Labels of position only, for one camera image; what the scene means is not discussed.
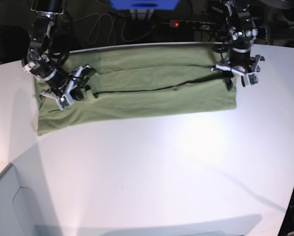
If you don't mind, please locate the white cable behind table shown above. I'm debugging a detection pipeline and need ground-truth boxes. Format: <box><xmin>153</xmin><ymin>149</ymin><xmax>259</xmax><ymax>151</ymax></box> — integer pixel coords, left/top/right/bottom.
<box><xmin>63</xmin><ymin>4</ymin><xmax>162</xmax><ymax>45</ymax></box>

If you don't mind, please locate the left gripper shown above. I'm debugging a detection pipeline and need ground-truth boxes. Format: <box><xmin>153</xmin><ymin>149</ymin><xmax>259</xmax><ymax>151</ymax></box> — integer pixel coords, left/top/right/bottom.
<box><xmin>210</xmin><ymin>49</ymin><xmax>265</xmax><ymax>90</ymax></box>

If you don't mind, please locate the blue box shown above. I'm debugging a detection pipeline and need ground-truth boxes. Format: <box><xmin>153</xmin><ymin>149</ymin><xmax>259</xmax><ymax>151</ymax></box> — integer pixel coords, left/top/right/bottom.
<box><xmin>110</xmin><ymin>0</ymin><xmax>179</xmax><ymax>10</ymax></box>

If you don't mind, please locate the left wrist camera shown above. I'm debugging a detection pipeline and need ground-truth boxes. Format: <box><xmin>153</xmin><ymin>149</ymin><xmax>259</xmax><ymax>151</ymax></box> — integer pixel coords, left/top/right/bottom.
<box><xmin>244</xmin><ymin>73</ymin><xmax>259</xmax><ymax>86</ymax></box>

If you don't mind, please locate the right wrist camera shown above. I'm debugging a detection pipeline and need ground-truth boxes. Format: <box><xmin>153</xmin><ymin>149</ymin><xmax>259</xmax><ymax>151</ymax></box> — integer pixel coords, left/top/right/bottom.
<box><xmin>56</xmin><ymin>94</ymin><xmax>74</xmax><ymax>111</ymax></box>

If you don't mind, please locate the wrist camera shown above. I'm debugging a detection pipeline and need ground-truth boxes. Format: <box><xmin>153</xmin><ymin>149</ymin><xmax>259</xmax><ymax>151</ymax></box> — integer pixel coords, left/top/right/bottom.
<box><xmin>244</xmin><ymin>73</ymin><xmax>259</xmax><ymax>86</ymax></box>
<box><xmin>56</xmin><ymin>94</ymin><xmax>74</xmax><ymax>111</ymax></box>

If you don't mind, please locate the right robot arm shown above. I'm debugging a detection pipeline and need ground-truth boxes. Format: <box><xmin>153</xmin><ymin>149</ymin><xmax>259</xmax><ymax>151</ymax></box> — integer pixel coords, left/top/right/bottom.
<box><xmin>22</xmin><ymin>0</ymin><xmax>94</xmax><ymax>110</ymax></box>

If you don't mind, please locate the black power strip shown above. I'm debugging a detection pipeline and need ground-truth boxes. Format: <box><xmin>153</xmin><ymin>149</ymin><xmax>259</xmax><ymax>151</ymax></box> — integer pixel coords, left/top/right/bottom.
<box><xmin>169</xmin><ymin>20</ymin><xmax>222</xmax><ymax>31</ymax></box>

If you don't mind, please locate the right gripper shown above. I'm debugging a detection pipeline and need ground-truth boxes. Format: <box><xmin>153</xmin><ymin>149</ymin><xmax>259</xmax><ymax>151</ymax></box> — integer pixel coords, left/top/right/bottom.
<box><xmin>40</xmin><ymin>65</ymin><xmax>92</xmax><ymax>101</ymax></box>

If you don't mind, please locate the green T-shirt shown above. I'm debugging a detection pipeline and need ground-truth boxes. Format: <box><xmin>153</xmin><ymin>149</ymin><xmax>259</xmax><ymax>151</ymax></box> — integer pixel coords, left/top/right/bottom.
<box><xmin>37</xmin><ymin>45</ymin><xmax>236</xmax><ymax>136</ymax></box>

